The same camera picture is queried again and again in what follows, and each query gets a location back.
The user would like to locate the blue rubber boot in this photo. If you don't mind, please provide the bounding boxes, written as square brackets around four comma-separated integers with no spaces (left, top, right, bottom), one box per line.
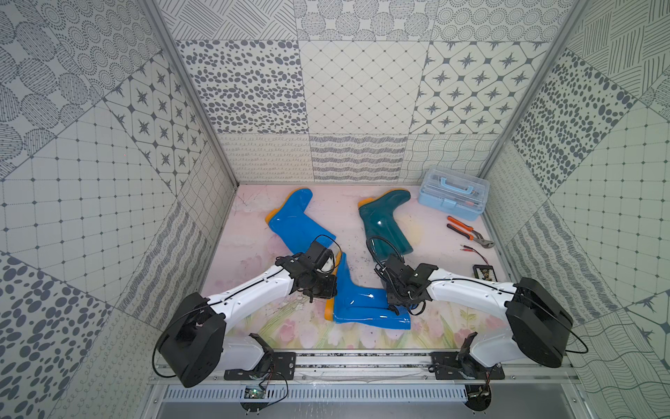
[265,188,336,254]
[325,253,411,331]

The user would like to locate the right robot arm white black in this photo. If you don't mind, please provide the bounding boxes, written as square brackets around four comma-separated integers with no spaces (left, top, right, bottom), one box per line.
[366,236,573,377]

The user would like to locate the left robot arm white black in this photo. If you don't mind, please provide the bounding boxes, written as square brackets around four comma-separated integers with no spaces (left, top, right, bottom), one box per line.
[153,241,338,389]

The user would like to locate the green rubber boot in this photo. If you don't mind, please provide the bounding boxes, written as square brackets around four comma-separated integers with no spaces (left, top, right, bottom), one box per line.
[358,189,414,261]

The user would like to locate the light blue plastic toolbox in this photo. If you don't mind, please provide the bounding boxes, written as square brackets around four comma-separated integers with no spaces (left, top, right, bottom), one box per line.
[418,167,490,221]

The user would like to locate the red black cable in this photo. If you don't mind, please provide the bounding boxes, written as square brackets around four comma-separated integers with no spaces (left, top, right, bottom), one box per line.
[460,244,490,265]

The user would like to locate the orange handled pliers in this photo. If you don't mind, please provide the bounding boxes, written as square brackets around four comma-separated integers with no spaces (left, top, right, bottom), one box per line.
[447,216,495,249]

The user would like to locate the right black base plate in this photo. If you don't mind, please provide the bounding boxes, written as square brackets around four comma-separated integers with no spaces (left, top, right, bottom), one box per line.
[429,351,505,381]

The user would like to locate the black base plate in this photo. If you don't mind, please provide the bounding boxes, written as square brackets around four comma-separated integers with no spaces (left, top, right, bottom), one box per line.
[429,351,505,381]
[224,352,297,381]

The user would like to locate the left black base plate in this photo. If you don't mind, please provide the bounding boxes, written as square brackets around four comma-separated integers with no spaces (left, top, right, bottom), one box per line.
[224,352,297,381]

